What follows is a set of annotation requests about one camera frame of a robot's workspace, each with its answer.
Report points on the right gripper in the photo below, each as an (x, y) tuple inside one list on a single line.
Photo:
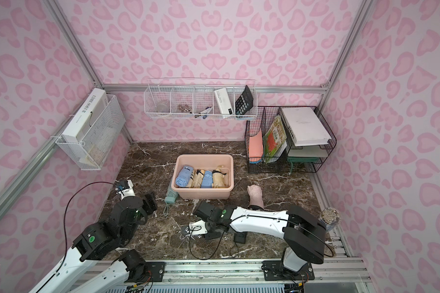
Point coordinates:
[(203, 211)]

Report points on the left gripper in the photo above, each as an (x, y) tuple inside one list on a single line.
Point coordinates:
[(148, 203)]

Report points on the mint green umbrella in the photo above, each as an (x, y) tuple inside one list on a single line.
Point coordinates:
[(171, 196)]

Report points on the light blue umbrella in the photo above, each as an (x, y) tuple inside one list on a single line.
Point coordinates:
[(207, 181), (184, 176)]

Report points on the beige umbrella black trim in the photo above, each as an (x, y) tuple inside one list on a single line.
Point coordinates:
[(218, 177)]

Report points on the pink plastic storage box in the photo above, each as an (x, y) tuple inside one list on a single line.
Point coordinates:
[(205, 162)]

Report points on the cream umbrella black stripes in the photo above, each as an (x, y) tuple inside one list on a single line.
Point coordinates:
[(192, 180)]

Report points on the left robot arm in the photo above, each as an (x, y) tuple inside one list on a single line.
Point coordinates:
[(95, 242)]

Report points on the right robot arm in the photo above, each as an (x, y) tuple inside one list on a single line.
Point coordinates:
[(304, 233)]

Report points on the pink folded umbrella upright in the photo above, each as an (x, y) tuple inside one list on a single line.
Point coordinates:
[(255, 198)]

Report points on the white long box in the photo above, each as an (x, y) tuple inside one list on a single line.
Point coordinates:
[(86, 116)]

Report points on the pink folder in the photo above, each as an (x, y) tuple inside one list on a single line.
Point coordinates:
[(255, 148)]

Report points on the green tray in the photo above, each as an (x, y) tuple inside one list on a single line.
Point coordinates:
[(307, 159)]

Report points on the green red book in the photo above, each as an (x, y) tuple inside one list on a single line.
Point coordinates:
[(275, 141)]

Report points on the glitter pen cup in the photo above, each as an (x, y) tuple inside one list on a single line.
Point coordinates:
[(331, 218)]

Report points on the black calculator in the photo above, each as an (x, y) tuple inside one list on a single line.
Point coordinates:
[(244, 102)]

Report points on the white paper stack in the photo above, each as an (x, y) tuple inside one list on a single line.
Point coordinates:
[(304, 126)]

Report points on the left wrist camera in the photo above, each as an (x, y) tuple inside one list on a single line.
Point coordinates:
[(125, 189)]

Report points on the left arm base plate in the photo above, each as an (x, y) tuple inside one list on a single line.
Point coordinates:
[(152, 271)]

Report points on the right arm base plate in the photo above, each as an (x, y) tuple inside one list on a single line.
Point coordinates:
[(275, 271)]

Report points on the white wire side basket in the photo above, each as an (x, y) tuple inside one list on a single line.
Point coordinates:
[(91, 153)]

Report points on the black wire file rack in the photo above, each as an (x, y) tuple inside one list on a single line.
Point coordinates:
[(263, 121)]

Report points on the white wire wall basket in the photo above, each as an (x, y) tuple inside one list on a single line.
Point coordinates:
[(193, 98)]

